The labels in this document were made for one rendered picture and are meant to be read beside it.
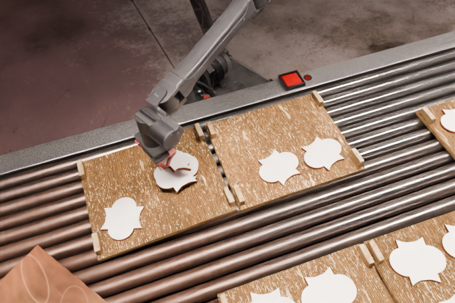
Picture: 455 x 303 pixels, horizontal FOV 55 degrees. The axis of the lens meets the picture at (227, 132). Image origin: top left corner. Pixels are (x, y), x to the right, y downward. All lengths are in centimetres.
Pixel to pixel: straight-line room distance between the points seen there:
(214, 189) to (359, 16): 252
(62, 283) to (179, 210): 37
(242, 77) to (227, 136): 123
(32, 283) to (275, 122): 86
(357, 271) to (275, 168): 38
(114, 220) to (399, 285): 79
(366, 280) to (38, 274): 82
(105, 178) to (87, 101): 167
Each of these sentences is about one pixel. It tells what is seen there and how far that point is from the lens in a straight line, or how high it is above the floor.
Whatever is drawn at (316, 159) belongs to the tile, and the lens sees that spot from 138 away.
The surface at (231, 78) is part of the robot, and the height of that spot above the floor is 26.
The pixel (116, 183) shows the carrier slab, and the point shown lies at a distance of 139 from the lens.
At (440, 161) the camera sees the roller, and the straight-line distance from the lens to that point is 152.
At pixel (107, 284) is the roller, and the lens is 126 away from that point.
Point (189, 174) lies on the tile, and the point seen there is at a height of 97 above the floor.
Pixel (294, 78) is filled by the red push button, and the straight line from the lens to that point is 164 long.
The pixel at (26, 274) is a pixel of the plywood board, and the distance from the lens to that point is 121.
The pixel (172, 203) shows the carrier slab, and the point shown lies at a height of 94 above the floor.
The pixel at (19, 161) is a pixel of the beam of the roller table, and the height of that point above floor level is 92.
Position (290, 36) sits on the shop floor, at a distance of 333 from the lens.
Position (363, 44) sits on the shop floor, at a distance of 334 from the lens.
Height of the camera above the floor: 205
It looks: 51 degrees down
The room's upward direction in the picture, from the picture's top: 4 degrees counter-clockwise
